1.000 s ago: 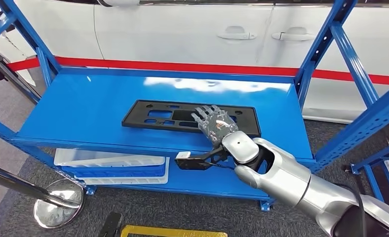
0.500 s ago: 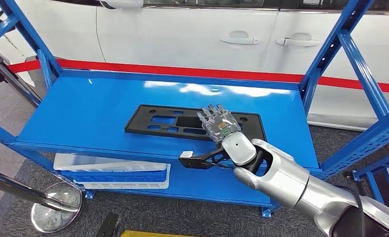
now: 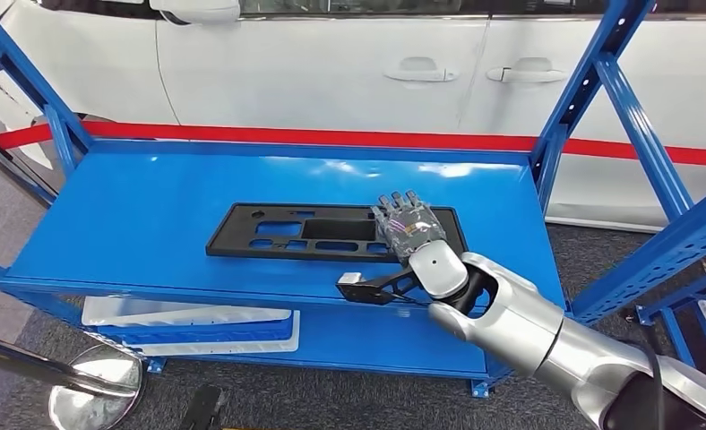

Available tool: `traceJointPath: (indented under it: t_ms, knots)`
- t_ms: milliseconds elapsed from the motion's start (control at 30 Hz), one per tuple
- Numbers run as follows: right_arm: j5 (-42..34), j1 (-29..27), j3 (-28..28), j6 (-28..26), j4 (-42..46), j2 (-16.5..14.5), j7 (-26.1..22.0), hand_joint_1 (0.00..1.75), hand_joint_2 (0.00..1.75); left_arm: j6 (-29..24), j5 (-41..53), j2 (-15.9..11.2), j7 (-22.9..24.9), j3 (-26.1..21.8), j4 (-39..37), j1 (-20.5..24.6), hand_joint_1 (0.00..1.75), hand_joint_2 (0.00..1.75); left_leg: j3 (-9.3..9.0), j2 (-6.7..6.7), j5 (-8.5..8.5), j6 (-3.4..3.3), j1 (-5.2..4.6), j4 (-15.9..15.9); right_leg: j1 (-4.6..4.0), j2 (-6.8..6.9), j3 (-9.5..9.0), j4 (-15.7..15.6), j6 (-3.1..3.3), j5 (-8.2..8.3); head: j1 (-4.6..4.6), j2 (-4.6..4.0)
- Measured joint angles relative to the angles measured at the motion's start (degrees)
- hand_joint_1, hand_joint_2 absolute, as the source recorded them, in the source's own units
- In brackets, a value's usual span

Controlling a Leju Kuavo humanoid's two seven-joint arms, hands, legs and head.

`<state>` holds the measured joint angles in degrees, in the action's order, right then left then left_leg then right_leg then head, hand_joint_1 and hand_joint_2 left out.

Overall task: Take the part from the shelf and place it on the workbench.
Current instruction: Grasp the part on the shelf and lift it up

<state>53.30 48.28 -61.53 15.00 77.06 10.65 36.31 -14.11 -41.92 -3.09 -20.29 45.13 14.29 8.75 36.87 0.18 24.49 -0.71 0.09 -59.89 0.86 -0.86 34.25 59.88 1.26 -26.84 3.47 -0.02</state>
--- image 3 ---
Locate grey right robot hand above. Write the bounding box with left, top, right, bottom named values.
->
left=369, top=189, right=449, bottom=265

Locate black plastic frame part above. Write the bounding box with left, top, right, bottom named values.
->
left=205, top=202, right=469, bottom=264

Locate blue metal shelf rack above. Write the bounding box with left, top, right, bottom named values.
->
left=0, top=0, right=706, bottom=399
left=634, top=261, right=706, bottom=390

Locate black robot foot part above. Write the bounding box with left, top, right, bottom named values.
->
left=179, top=384, right=227, bottom=430

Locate long red barrier belt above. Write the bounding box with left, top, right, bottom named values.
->
left=0, top=121, right=706, bottom=168

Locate white car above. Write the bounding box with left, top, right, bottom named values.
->
left=0, top=0, right=706, bottom=233

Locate blue plastic tray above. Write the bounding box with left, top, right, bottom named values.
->
left=98, top=317, right=295, bottom=348

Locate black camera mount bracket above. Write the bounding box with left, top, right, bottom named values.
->
left=335, top=267, right=426, bottom=307

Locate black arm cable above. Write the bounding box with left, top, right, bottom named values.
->
left=632, top=338, right=668, bottom=430

